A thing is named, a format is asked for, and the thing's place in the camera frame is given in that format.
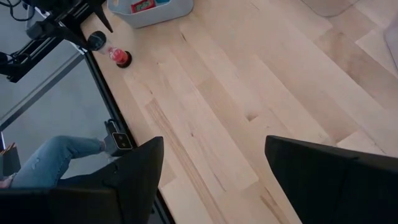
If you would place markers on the black aluminium table frame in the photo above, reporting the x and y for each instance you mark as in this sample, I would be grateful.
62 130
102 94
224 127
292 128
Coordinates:
102 90

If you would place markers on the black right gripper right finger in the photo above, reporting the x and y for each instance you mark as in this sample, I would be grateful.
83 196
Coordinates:
335 193

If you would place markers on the red printed pack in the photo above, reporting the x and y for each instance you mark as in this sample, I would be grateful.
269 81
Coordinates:
143 5

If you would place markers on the dark box with orange edge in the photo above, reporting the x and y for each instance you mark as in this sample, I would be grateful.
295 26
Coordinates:
11 163

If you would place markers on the person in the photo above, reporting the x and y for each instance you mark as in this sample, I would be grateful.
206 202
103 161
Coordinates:
53 158

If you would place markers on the grey plastic bin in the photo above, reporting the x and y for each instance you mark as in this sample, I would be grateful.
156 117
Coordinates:
161 15

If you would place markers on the red sand hourglass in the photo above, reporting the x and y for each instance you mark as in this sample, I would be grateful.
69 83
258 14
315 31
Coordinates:
118 56

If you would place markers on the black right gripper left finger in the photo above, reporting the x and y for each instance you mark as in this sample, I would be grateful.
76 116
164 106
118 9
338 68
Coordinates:
130 193

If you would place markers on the black rig beam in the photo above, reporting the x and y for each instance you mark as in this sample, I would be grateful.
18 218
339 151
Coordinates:
40 93

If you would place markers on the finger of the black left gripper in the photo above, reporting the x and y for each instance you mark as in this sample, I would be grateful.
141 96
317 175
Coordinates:
104 17
56 33

